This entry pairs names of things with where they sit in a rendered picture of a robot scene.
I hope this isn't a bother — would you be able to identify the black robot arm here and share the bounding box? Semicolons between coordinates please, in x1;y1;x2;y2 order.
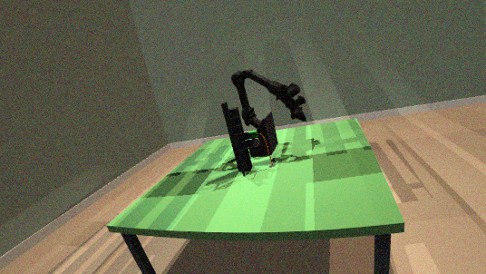
231;70;306;128

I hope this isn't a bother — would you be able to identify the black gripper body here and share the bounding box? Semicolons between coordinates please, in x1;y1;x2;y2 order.
285;98;302;119

